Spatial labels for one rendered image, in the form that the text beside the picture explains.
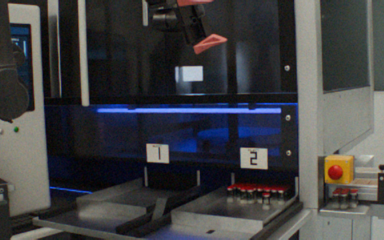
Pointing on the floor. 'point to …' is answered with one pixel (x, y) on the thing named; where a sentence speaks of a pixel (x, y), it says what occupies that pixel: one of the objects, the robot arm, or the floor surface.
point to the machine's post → (310, 115)
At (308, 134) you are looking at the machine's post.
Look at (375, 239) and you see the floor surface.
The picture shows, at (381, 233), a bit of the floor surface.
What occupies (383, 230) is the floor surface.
